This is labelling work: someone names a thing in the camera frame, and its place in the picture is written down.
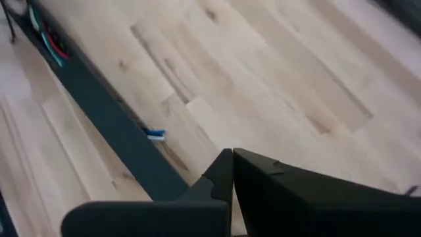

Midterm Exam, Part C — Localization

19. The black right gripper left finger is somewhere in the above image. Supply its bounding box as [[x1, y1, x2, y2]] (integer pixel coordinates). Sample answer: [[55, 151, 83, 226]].
[[61, 147, 235, 237]]

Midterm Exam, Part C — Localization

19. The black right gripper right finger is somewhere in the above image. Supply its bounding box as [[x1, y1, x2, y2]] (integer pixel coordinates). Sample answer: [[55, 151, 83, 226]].
[[232, 147, 421, 237]]

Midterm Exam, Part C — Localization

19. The black zip tie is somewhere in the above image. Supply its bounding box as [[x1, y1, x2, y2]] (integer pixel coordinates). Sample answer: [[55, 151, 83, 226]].
[[403, 185, 421, 198], [0, 0, 17, 44]]

